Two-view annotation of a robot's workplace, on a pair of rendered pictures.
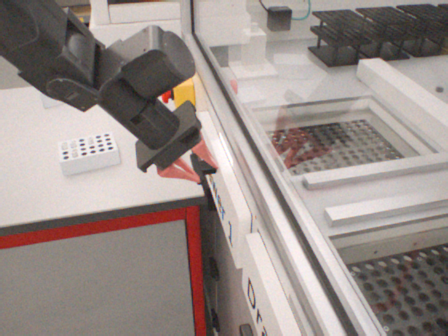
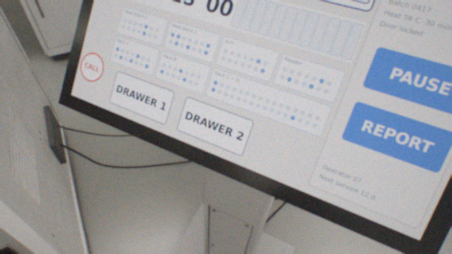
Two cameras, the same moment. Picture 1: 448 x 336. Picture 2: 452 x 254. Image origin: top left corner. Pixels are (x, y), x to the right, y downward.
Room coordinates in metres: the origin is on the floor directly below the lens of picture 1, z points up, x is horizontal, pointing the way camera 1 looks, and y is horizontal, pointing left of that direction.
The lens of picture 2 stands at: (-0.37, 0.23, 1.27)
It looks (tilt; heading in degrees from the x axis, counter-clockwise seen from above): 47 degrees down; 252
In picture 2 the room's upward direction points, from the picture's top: 4 degrees clockwise
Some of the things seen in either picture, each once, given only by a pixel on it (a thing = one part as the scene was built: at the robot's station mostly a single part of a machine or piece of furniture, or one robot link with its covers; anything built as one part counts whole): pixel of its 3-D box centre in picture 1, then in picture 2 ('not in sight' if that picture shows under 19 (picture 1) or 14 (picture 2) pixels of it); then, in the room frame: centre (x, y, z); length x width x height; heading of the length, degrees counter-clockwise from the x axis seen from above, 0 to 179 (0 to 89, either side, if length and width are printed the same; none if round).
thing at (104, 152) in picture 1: (89, 152); not in sight; (0.71, 0.31, 0.78); 0.12 x 0.08 x 0.04; 112
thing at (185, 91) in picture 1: (182, 93); not in sight; (0.82, 0.10, 0.88); 0.07 x 0.05 x 0.07; 13
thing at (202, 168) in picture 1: (204, 167); not in sight; (0.49, 0.03, 0.91); 0.07 x 0.04 x 0.01; 13
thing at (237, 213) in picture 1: (220, 180); not in sight; (0.50, 0.01, 0.87); 0.29 x 0.02 x 0.11; 13
